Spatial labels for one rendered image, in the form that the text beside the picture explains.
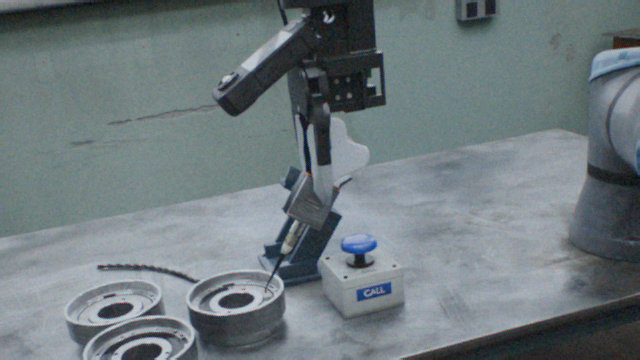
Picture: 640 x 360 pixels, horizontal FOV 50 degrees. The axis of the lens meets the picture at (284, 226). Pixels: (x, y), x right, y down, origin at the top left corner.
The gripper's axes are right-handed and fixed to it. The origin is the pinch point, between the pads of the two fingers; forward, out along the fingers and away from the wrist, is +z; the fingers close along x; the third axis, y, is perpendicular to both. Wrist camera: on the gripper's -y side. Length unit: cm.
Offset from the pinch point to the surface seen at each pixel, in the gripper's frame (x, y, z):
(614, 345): 13, 48, 38
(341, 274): -3.1, 1.1, 8.7
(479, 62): 165, 109, 19
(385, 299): -4.6, 5.3, 12.0
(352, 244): -2.3, 2.8, 5.9
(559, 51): 166, 143, 20
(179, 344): -7.4, -17.0, 10.3
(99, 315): 3.8, -24.8, 10.8
